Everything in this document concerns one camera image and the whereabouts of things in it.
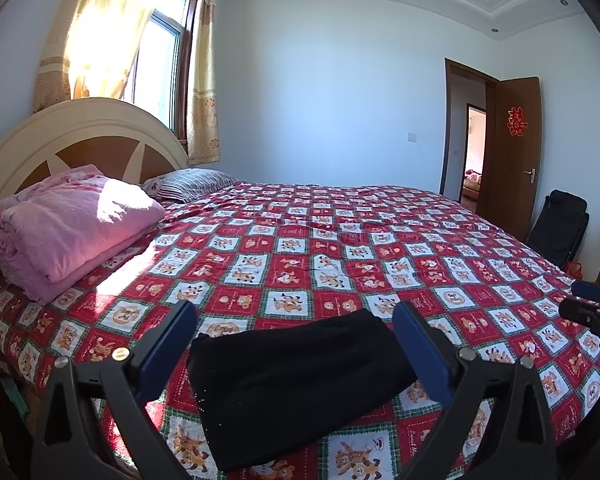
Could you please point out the black folding chair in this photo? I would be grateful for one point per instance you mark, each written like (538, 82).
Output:
(559, 230)

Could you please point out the striped pillow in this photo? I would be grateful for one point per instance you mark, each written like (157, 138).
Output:
(186, 185)

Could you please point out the pink folded blanket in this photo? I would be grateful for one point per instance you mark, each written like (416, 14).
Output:
(56, 231)

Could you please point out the door handle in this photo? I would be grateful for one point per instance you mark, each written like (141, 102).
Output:
(531, 174)

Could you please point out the black pants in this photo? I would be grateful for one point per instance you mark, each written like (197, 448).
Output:
(264, 394)

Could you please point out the red patchwork bedspread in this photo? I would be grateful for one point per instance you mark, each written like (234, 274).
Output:
(259, 257)

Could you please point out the cream wooden headboard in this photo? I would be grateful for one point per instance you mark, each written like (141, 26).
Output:
(122, 141)

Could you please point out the left yellow curtain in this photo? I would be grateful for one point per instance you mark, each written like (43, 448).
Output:
(89, 50)

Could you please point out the red double happiness decal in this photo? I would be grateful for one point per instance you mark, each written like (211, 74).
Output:
(516, 121)

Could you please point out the right yellow curtain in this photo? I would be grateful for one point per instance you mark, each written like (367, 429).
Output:
(203, 144)

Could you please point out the window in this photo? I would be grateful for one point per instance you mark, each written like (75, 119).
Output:
(159, 74)

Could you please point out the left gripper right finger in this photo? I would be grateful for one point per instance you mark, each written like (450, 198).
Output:
(518, 442)

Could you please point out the brown wooden door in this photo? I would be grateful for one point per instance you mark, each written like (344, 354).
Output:
(506, 196)

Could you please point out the red gift bag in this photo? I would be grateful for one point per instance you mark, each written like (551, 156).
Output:
(574, 270)

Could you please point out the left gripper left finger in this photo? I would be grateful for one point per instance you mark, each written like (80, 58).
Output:
(69, 443)

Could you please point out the yellow curtain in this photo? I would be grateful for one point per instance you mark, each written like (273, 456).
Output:
(203, 144)
(89, 50)

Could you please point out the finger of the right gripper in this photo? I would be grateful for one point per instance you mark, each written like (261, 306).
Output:
(587, 290)
(581, 313)

